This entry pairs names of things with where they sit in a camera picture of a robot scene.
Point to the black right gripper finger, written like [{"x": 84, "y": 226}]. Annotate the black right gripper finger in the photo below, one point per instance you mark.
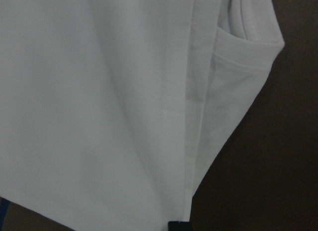
[{"x": 179, "y": 226}]

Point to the white long-sleeve printed shirt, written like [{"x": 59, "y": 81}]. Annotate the white long-sleeve printed shirt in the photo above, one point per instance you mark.
[{"x": 112, "y": 111}]

